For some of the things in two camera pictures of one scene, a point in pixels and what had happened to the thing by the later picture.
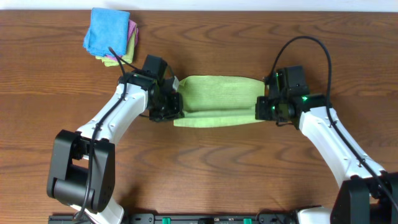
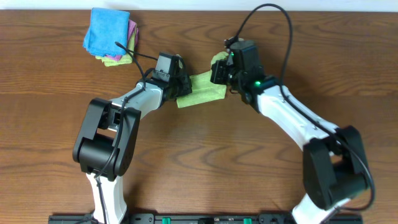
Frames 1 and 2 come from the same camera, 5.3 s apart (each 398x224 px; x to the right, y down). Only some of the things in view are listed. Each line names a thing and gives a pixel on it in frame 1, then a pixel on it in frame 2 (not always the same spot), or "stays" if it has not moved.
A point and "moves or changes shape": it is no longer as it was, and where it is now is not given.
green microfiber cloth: (219, 101) moves or changes shape
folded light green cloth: (128, 58) stays
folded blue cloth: (108, 28) stays
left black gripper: (177, 109) to (186, 84)
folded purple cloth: (132, 28) stays
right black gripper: (262, 113) to (217, 68)
